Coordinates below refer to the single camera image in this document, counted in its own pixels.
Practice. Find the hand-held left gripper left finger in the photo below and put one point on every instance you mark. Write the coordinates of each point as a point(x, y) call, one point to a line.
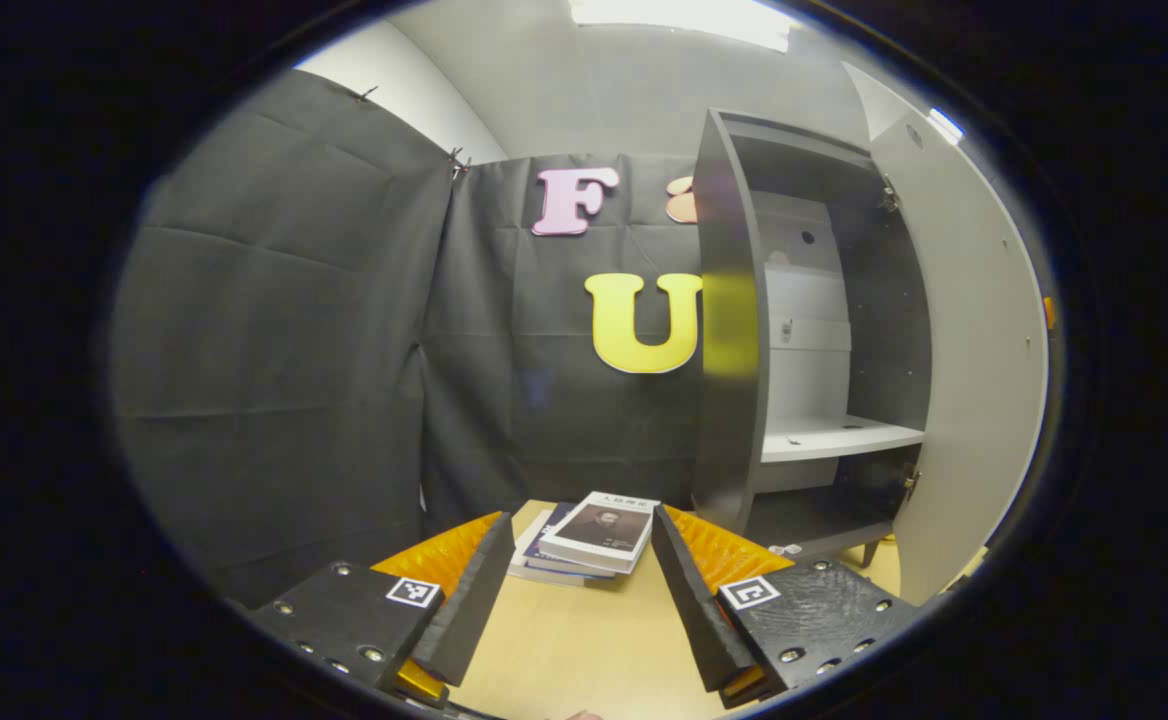
point(474, 610)

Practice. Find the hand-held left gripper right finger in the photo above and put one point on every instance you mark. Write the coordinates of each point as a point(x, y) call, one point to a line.
point(694, 620)

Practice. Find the dark grey cabinet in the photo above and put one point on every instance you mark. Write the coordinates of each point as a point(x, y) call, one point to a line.
point(734, 450)

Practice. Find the beige cabinet door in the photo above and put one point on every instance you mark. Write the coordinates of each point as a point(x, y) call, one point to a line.
point(974, 400)

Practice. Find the thin white book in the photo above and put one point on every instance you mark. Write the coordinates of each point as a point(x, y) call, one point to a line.
point(522, 565)

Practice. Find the blue book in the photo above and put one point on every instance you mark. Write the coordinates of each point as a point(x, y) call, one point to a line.
point(547, 540)

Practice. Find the black backdrop cloth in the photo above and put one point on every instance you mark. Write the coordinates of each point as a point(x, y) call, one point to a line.
point(274, 350)

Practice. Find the ceiling light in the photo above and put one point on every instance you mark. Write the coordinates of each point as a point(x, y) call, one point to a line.
point(679, 18)

